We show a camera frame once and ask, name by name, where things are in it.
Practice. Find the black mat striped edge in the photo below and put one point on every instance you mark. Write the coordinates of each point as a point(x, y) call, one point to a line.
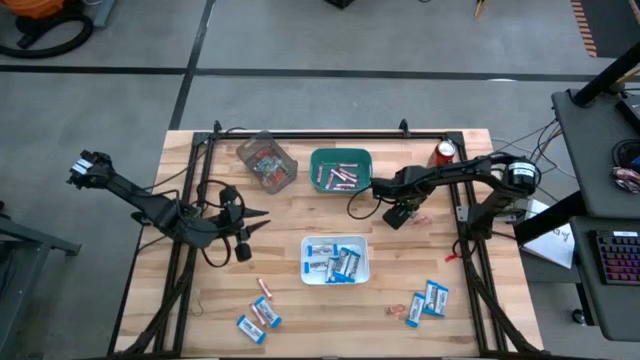
point(615, 25)

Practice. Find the black laptop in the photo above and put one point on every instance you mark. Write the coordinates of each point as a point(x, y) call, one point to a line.
point(632, 112)

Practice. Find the black metal beam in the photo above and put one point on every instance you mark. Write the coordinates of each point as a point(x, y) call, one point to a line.
point(550, 220)

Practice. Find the white paper sheet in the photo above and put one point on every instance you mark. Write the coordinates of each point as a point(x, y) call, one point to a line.
point(555, 245)

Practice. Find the colourful candy bag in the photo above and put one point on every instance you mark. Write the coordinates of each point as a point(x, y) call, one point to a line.
point(627, 179)

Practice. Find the black backlit keyboard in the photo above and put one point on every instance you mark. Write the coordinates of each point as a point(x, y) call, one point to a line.
point(620, 257)

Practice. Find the black caster wheel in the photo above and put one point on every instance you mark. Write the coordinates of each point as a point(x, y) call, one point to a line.
point(579, 316)

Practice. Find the black stand foot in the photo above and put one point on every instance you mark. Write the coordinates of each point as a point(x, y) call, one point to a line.
point(340, 2)

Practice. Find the Smarties candy roll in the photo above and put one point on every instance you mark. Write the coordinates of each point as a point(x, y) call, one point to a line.
point(330, 180)
point(350, 176)
point(337, 174)
point(320, 173)
point(264, 288)
point(348, 165)
point(344, 186)
point(257, 315)

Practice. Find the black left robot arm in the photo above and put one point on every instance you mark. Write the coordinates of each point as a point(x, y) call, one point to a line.
point(140, 197)

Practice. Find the orange shop vacuum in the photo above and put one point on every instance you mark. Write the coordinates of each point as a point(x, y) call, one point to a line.
point(35, 6)

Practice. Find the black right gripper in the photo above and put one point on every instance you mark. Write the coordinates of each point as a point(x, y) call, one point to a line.
point(400, 190)

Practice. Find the white plastic bin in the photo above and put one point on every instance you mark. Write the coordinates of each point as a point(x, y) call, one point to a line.
point(310, 277)

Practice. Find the grey metal cart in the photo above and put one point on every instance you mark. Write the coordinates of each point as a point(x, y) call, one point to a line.
point(40, 239)

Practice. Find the clear grey plastic bin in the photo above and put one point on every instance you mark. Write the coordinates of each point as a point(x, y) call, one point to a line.
point(247, 147)

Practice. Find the grey floor box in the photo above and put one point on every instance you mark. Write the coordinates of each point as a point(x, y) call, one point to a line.
point(105, 12)

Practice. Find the grey metal mounting plate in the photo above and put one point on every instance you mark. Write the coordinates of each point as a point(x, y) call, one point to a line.
point(462, 214)

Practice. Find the black metal table frame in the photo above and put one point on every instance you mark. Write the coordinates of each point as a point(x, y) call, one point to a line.
point(300, 135)

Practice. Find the red soda can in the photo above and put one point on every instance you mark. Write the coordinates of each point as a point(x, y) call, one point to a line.
point(442, 152)

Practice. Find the green plastic bin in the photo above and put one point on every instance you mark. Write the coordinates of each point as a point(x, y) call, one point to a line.
point(365, 170)

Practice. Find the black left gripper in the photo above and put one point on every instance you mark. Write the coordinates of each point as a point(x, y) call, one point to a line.
point(232, 222)

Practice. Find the yellow tripod leg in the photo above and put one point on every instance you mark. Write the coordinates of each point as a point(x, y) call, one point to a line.
point(480, 9)

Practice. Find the black metal pole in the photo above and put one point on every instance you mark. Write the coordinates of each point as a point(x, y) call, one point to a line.
point(605, 77)

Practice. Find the blue hard candy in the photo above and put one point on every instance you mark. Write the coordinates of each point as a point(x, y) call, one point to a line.
point(264, 168)

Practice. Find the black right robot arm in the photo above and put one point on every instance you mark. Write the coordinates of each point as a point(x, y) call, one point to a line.
point(465, 170)

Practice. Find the grey side desk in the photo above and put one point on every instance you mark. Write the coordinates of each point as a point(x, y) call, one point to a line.
point(600, 300)
point(585, 150)

